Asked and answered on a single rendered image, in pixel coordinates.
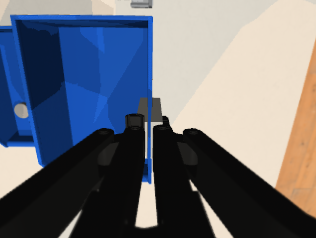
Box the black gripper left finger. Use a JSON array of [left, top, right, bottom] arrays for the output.
[[0, 97, 148, 238]]

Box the grey metal shelf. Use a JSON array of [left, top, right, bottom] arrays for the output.
[[130, 0, 153, 8]]

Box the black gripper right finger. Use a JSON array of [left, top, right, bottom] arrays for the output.
[[151, 98, 316, 238]]

